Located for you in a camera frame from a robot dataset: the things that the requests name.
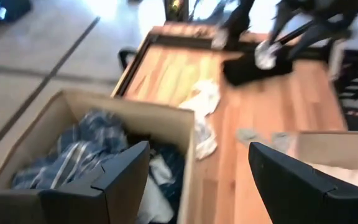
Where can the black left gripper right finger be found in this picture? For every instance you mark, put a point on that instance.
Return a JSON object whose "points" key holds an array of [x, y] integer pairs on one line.
{"points": [[297, 199]]}

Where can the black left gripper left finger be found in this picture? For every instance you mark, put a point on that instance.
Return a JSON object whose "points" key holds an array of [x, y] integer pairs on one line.
{"points": [[73, 205]]}

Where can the blue plaid garment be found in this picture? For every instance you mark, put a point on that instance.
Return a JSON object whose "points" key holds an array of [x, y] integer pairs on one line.
{"points": [[82, 146]]}

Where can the white shirt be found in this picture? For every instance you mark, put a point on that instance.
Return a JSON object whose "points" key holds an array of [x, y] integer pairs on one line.
{"points": [[353, 177]]}

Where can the navy dotted garment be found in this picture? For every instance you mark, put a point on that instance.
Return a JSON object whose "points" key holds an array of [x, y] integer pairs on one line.
{"points": [[169, 158]]}

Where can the white navy striped garment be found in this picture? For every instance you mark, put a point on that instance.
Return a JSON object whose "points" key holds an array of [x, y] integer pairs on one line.
{"points": [[204, 99]]}

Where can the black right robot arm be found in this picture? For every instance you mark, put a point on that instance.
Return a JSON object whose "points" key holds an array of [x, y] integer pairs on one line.
{"points": [[322, 14]]}

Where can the beige fabric storage bin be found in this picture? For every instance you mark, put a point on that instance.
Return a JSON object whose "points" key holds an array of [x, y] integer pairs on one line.
{"points": [[154, 121], [328, 146]]}

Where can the grey sock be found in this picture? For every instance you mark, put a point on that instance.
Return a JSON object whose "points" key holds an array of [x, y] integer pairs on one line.
{"points": [[247, 136]]}

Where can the black equipment box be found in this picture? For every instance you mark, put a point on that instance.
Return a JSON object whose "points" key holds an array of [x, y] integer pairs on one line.
{"points": [[14, 7]]}

